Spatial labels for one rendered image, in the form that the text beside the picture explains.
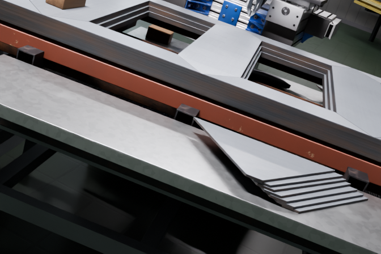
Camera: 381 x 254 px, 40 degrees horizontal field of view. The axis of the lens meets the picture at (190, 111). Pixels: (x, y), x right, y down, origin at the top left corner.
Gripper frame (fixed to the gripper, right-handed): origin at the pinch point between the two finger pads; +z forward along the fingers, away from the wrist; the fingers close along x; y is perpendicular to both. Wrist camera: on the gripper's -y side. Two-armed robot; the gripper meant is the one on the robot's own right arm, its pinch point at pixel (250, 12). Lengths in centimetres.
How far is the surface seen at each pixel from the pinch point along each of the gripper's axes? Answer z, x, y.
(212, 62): 5, 0, 69
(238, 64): 5, 6, 62
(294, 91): 24.3, 27.3, -1.6
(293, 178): 14, 28, 104
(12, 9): 7, -54, 83
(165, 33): 19.7, -30.9, -0.8
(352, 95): 5, 41, 50
